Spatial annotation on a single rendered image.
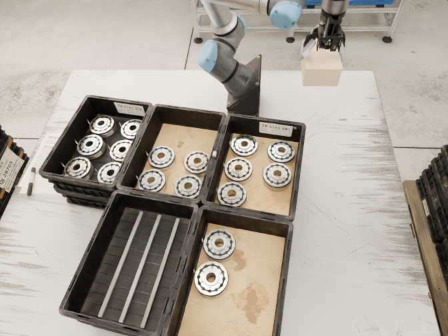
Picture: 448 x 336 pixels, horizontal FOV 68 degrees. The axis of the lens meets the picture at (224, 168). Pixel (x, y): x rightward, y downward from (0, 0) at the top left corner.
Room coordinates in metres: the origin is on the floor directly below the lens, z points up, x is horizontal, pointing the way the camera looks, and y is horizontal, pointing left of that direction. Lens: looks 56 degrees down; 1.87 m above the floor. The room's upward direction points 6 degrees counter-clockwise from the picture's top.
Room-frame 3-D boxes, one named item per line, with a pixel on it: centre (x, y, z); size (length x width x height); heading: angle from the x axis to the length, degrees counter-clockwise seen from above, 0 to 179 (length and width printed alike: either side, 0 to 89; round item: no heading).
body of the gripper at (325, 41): (0.90, -0.37, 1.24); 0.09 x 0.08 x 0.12; 171
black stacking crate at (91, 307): (0.35, 0.29, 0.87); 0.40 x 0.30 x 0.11; 162
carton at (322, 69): (0.93, -0.38, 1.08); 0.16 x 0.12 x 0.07; 171
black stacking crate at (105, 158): (0.83, 0.45, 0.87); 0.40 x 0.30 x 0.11; 162
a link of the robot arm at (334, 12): (0.91, -0.38, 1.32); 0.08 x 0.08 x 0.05
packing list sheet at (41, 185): (0.91, 0.75, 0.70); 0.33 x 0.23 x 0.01; 171
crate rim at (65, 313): (0.35, 0.29, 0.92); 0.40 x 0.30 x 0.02; 162
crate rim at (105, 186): (0.83, 0.45, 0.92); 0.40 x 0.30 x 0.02; 162
